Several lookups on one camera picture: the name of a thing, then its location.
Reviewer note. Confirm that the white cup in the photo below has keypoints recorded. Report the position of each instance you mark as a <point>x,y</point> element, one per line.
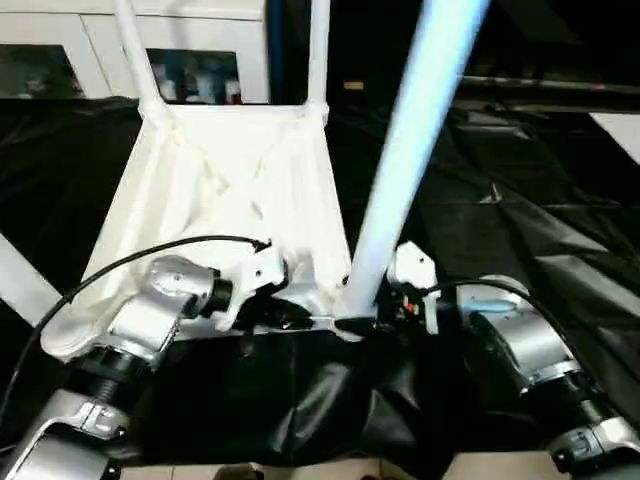
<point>232,93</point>

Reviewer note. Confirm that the small yellow label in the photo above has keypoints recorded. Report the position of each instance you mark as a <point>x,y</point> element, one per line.
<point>352,85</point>

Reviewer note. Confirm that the white plastic table top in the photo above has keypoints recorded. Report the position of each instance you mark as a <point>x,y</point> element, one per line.
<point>220,180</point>

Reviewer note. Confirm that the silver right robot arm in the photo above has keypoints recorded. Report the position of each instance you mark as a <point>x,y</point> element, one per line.
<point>530,340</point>

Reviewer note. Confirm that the white cabinet with glass doors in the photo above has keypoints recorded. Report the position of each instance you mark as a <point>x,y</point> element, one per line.
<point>120,30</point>

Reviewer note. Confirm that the white plastic table leg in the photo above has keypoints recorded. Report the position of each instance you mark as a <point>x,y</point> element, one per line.
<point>25,280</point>
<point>135,55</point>
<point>318,55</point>
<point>410,150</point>

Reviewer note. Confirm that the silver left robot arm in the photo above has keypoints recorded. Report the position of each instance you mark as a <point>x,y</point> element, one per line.
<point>160,310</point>

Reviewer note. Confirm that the white board corner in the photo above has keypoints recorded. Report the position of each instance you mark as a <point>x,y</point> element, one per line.
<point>620,135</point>

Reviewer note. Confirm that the black mat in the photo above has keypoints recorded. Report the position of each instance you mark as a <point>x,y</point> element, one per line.
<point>520,240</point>

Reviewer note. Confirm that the black left robot foot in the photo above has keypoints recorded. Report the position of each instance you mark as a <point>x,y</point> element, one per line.
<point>235,473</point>

